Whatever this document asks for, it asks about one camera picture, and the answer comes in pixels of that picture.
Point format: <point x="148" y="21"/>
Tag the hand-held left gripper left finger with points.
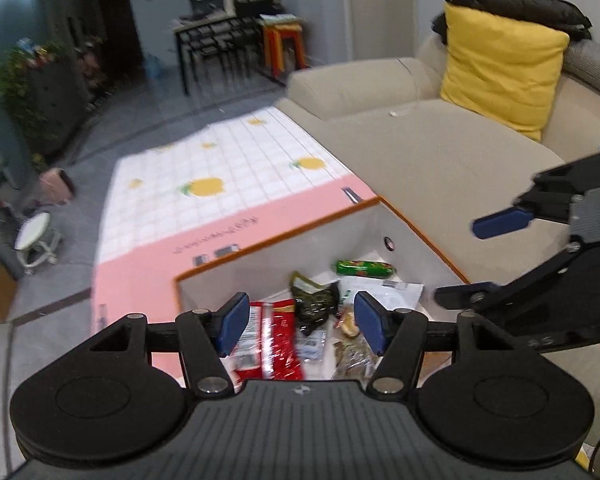
<point x="232" y="322"/>

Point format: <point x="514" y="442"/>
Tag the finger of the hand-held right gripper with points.
<point x="472" y="296"/>
<point x="502" y="222"/>

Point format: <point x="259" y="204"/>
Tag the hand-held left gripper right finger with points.
<point x="372" y="322"/>

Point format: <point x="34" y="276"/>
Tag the clear plastic packet white label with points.
<point x="395" y="295"/>

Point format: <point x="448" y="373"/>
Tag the clear peanut packet gold header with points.
<point x="352" y="355"/>

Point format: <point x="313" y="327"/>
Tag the white storage box orange rim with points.
<point x="330" y="240"/>

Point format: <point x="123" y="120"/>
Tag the red and white snack packet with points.
<point x="247" y="355"/>

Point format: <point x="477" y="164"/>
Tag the green tube snack packet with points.
<point x="365" y="267"/>

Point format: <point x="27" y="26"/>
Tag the dark green snack packet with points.
<point x="315" y="302"/>

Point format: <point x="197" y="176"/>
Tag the small white barcode packet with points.
<point x="310" y="345"/>

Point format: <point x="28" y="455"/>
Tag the beige sofa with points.
<point x="430" y="160"/>

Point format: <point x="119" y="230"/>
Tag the yellow cushion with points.
<point x="500" y="65"/>

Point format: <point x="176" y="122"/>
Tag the checked lemon print tablecloth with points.
<point x="220" y="160"/>

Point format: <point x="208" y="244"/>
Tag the grey checked cushion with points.
<point x="590" y="62"/>

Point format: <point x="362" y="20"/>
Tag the black cushion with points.
<point x="530" y="10"/>

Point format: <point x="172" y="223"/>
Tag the white round wheeled stool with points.
<point x="35" y="230"/>

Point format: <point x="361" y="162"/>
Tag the white door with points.
<point x="380" y="10"/>

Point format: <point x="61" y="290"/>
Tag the dark dining chair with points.
<point x="242" y="45"/>
<point x="207" y="50"/>

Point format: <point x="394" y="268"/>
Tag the orange stool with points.
<point x="282" y="47"/>

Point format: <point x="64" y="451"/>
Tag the dark grey dresser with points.
<point x="60" y="100"/>

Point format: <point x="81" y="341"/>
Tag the folded cloth on stool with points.
<point x="280" y="20"/>

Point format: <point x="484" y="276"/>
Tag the dark dining table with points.
<point x="200" y="22"/>

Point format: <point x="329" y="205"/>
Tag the trailing green plant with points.
<point x="15" y="90"/>

